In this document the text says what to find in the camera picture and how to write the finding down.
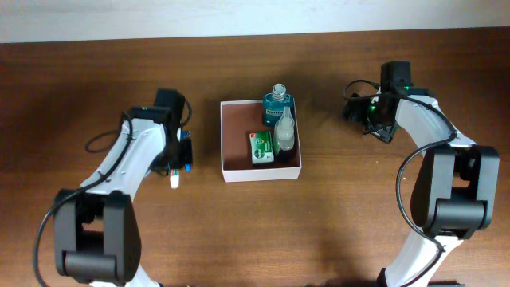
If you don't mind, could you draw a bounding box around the right black cable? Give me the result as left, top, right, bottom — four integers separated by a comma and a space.
343, 79, 458, 287

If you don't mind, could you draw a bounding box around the left black cable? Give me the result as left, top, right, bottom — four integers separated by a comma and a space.
32, 97, 194, 287

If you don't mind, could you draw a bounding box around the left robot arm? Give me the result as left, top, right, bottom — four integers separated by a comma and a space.
51, 89, 193, 286

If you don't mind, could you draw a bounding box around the green white soap packet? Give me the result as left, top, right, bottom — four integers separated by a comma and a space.
249, 131, 274, 165

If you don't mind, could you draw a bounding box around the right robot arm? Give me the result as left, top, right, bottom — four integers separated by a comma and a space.
342, 61, 500, 286

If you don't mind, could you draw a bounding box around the green toothpaste box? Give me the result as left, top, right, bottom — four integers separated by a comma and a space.
169, 169, 180, 189

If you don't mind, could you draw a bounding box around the white cardboard box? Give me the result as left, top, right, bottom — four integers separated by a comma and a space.
220, 100, 302, 183

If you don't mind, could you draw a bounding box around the blue mouthwash bottle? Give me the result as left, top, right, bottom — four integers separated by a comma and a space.
262, 84, 294, 128

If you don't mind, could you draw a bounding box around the clear pump soap bottle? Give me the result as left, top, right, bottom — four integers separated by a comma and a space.
273, 107, 295, 163

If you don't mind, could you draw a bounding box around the black cable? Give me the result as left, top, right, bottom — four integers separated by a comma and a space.
343, 79, 458, 287
32, 97, 194, 287

